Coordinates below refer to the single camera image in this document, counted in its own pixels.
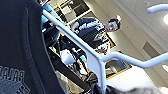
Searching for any yellow framed panel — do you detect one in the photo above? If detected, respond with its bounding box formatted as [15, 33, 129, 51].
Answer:
[87, 32, 133, 80]

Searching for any white round object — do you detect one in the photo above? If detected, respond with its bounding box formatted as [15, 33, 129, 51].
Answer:
[60, 48, 78, 67]

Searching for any bright ceiling light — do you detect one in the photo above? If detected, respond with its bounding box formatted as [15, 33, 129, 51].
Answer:
[162, 13, 168, 27]
[161, 64, 168, 73]

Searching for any person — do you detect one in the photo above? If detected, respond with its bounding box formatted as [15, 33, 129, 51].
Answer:
[70, 15, 122, 54]

